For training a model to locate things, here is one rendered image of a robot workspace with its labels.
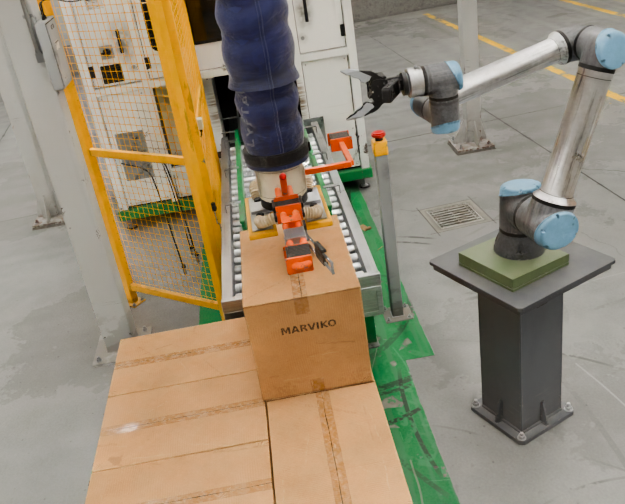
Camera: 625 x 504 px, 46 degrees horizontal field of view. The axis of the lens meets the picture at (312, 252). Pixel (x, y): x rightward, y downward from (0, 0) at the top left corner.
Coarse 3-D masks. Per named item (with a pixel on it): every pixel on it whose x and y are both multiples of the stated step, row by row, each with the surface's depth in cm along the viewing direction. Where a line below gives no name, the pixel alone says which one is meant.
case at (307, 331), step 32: (256, 256) 275; (256, 288) 254; (288, 288) 251; (320, 288) 248; (352, 288) 245; (256, 320) 247; (288, 320) 248; (320, 320) 250; (352, 320) 251; (256, 352) 253; (288, 352) 254; (320, 352) 256; (352, 352) 257; (288, 384) 260; (320, 384) 262; (352, 384) 263
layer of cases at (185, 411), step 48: (144, 336) 313; (192, 336) 307; (240, 336) 302; (144, 384) 282; (192, 384) 278; (240, 384) 273; (144, 432) 257; (192, 432) 253; (240, 432) 250; (288, 432) 246; (336, 432) 243; (384, 432) 240; (96, 480) 239; (144, 480) 236; (192, 480) 233; (240, 480) 230; (288, 480) 227; (336, 480) 224; (384, 480) 221
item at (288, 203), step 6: (276, 198) 238; (282, 198) 239; (288, 198) 239; (294, 198) 239; (300, 198) 236; (276, 204) 237; (282, 204) 236; (288, 204) 235; (294, 204) 232; (300, 204) 232; (276, 210) 232; (282, 210) 232; (288, 210) 232; (300, 210) 233; (276, 216) 235
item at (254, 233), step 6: (246, 198) 278; (258, 198) 268; (246, 204) 272; (246, 210) 268; (252, 216) 261; (252, 222) 256; (252, 228) 252; (264, 228) 251; (270, 228) 251; (276, 228) 251; (252, 234) 249; (258, 234) 249; (264, 234) 249; (270, 234) 249; (276, 234) 249
